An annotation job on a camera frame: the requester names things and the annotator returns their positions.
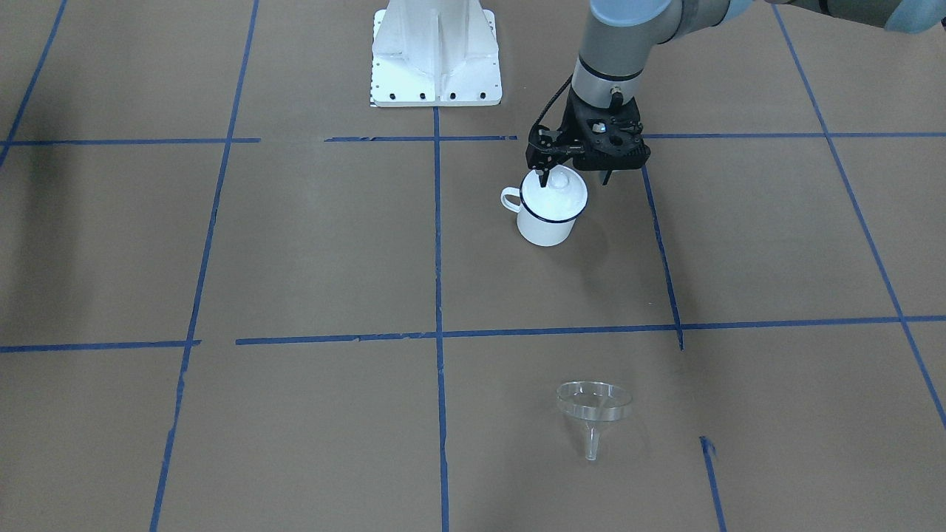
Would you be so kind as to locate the white round lid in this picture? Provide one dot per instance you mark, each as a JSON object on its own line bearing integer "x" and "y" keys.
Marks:
{"x": 564, "y": 198}

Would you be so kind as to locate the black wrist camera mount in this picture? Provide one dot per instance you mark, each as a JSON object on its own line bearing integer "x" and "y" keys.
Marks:
{"x": 609, "y": 142}

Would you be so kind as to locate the white enamel mug blue rim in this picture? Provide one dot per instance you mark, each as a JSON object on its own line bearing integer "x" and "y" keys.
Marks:
{"x": 533, "y": 229}

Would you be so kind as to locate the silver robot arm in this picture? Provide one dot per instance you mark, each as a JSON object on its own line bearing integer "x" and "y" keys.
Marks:
{"x": 616, "y": 44}

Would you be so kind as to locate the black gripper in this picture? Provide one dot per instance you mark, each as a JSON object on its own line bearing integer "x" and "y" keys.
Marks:
{"x": 545, "y": 148}

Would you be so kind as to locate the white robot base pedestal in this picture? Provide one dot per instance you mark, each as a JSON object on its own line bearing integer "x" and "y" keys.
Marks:
{"x": 435, "y": 53}

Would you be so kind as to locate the clear glass funnel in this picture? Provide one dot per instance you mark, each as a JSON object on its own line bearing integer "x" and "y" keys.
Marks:
{"x": 594, "y": 405}

